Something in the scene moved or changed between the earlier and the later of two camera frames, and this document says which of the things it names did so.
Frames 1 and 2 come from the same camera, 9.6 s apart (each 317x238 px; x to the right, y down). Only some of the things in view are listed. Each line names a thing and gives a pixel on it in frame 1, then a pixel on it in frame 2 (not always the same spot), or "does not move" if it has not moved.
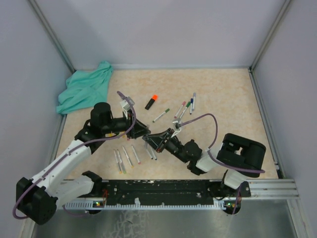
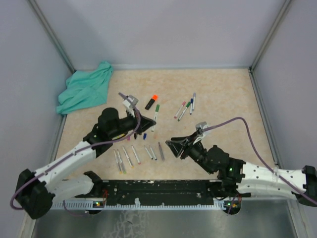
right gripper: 156,140 → 192,140
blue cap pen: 153,154 does not move
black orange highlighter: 154,98 does not move
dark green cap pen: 166,111 → 157,111
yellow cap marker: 117,162 does not move
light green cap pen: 123,169 does not move
